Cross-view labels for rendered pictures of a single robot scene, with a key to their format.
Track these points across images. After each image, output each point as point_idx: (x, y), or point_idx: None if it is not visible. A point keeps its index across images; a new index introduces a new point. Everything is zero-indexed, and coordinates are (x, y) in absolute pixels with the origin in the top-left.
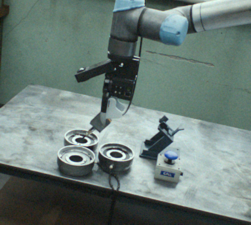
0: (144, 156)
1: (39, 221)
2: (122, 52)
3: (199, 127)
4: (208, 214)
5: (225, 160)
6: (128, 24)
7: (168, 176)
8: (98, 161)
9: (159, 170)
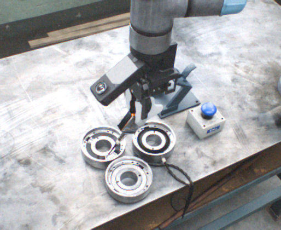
0: (166, 116)
1: None
2: (163, 48)
3: None
4: (269, 148)
5: (222, 65)
6: (171, 12)
7: (214, 131)
8: (136, 156)
9: (205, 131)
